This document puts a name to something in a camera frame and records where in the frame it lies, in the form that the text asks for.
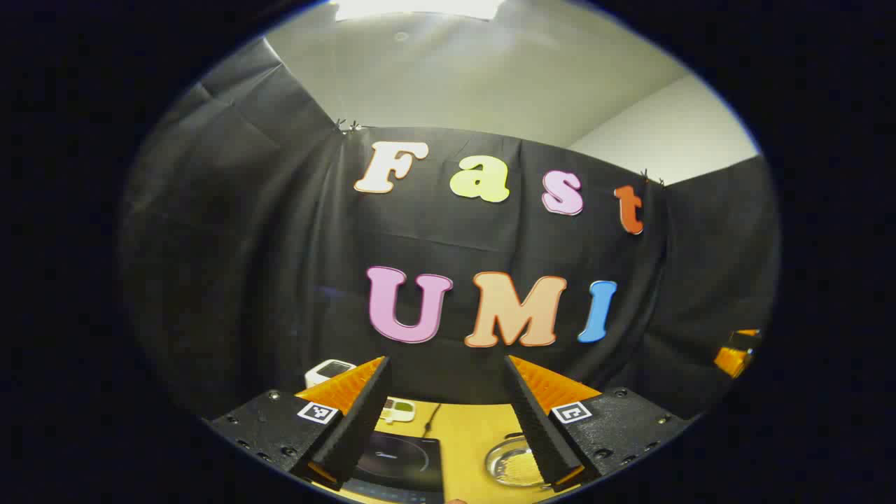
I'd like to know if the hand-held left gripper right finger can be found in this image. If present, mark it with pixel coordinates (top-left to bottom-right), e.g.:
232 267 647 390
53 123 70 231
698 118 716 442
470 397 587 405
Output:
504 354 690 493

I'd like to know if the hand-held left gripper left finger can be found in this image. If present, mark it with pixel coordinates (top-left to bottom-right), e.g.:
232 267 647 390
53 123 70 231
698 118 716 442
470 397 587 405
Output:
210 356 393 491

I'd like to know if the stainless steel pot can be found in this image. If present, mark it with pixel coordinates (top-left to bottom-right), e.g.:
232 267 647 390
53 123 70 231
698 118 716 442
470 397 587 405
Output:
484 434 554 489

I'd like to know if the black induction cooktop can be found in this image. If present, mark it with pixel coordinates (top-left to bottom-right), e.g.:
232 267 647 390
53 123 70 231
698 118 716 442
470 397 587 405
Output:
343 430 445 504

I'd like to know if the white divided bean dish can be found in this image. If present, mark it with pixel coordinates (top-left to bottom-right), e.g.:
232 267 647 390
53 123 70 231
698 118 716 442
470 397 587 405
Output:
380 396 417 425

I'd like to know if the white box appliance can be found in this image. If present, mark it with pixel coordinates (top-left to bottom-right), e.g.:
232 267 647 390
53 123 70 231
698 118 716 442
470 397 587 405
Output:
305 359 356 388

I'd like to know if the ceiling light panel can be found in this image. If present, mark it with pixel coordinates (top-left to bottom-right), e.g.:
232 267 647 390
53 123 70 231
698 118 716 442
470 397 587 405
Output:
329 0 506 22

